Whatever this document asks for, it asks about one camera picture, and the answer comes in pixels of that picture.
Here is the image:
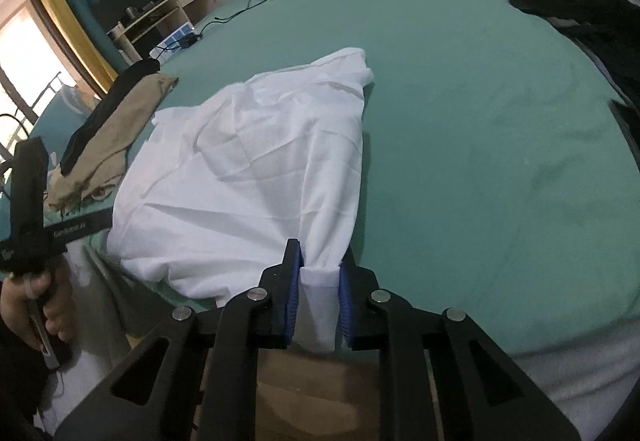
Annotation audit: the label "black monitor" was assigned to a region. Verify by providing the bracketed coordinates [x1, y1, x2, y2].
[92, 0, 153, 29]

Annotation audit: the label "black cloth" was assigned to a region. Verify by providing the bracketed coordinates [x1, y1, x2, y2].
[60, 58, 161, 174]

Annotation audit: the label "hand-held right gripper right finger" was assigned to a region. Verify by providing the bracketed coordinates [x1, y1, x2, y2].
[337, 248, 583, 441]

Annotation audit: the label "white blue power strip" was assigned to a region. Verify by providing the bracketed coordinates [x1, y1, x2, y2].
[150, 21, 197, 59]

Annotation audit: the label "beige pants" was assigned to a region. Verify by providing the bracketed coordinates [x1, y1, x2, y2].
[45, 74, 180, 212]

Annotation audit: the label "white shirt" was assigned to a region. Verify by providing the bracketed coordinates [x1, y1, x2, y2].
[106, 47, 376, 354]

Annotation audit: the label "bed with green sheet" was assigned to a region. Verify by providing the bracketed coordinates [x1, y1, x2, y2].
[30, 0, 640, 402]

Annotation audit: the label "person's left hand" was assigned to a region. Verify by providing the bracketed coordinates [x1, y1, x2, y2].
[0, 266, 76, 352]

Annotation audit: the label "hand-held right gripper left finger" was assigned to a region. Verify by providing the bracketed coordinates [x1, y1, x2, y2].
[54, 237, 305, 441]

